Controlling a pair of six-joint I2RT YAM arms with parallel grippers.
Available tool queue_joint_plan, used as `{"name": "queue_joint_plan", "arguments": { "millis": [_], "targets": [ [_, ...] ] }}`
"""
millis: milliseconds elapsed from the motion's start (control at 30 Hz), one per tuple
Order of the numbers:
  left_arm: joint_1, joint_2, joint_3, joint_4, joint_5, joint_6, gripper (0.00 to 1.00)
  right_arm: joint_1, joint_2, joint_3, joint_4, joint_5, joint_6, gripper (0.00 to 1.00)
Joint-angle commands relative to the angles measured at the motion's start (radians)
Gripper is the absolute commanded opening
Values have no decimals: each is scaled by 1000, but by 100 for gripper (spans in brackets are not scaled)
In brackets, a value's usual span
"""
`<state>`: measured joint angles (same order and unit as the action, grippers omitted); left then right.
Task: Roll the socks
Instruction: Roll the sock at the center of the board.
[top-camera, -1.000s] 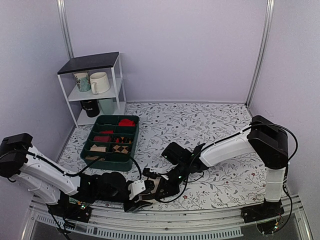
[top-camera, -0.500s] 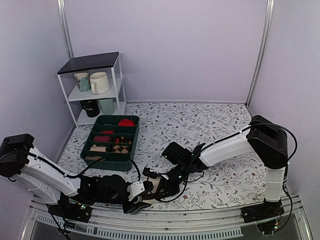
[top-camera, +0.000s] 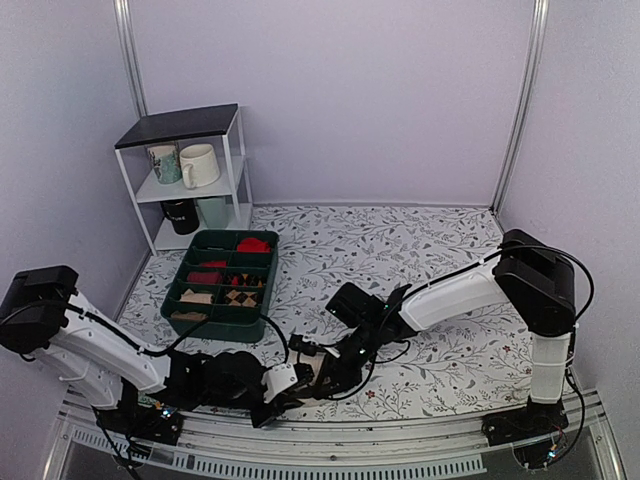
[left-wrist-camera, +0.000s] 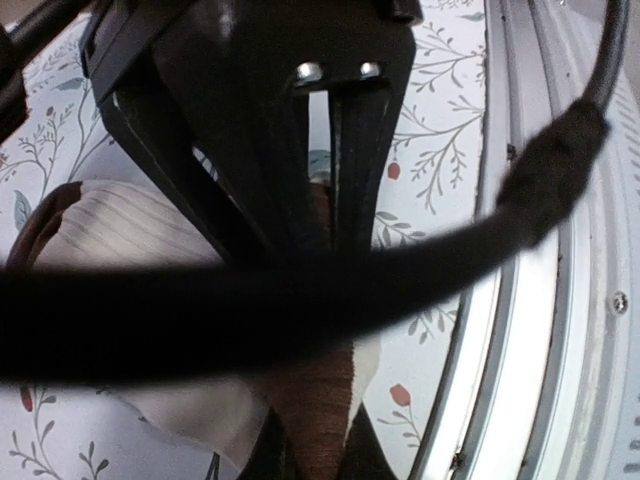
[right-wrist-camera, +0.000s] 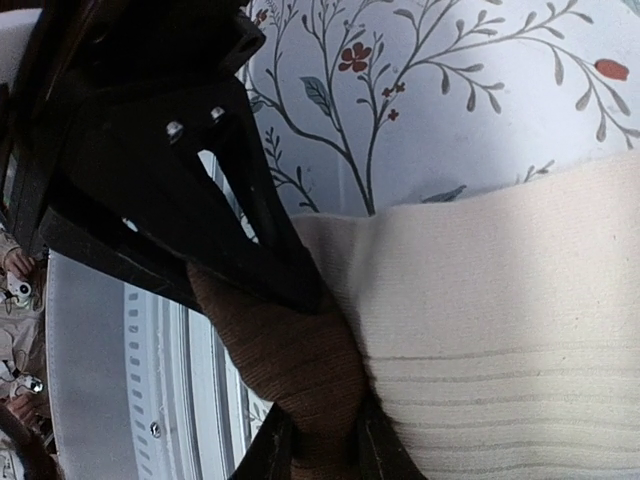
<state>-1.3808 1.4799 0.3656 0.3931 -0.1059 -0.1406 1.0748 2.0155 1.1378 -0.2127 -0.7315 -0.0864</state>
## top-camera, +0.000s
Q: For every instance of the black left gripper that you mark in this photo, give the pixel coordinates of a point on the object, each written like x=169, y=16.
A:
x=278, y=408

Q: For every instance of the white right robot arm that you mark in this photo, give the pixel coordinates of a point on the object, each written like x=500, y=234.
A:
x=535, y=279

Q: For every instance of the red rolled sock middle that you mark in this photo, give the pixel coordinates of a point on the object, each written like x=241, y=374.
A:
x=214, y=265

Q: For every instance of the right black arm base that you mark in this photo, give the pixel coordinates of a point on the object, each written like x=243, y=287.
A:
x=533, y=420

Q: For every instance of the dark red rolled sock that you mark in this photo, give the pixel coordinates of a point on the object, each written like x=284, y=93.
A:
x=205, y=278

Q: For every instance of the tan rolled sock front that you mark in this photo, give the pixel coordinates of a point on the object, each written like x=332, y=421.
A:
x=190, y=316

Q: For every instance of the right aluminium corner post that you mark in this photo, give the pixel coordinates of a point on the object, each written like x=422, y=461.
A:
x=533, y=58

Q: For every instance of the red rolled sock back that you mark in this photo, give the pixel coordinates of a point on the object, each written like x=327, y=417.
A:
x=253, y=245

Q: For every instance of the cream ceramic mug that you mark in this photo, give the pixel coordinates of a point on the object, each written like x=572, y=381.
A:
x=199, y=166

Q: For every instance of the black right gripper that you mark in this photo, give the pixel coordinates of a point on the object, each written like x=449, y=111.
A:
x=346, y=378

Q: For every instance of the argyle rolled sock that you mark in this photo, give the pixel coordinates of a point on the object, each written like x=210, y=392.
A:
x=244, y=279
x=241, y=298

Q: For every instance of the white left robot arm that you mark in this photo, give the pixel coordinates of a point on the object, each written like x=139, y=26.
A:
x=45, y=317

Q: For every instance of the aluminium front rail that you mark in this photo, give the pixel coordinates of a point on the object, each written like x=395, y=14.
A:
x=214, y=446

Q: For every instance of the beige rolled sock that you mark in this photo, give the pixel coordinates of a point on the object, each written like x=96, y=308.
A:
x=193, y=297

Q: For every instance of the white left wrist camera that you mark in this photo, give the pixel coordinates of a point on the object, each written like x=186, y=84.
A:
x=278, y=379

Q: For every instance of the floral table mat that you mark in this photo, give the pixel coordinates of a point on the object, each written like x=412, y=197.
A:
x=479, y=361

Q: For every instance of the green divided organizer tray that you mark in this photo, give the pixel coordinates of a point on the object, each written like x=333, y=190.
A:
x=226, y=323

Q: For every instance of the pale green mug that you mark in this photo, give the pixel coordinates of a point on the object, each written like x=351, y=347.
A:
x=214, y=212

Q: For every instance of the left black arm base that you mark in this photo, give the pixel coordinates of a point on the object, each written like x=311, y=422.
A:
x=154, y=421

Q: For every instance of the white shelf with black top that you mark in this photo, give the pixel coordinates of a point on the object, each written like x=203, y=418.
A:
x=220, y=126

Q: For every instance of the cream and brown sock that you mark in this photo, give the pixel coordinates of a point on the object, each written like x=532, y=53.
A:
x=307, y=371

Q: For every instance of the aluminium corner post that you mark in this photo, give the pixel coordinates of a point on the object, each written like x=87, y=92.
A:
x=533, y=58
x=128, y=49

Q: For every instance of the black mug with lettering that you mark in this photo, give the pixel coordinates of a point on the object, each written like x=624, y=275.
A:
x=182, y=215

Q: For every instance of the left aluminium corner post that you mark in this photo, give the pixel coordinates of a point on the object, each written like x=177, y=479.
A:
x=128, y=49

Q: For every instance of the teal patterned mug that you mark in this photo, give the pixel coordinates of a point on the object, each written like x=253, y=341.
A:
x=165, y=162

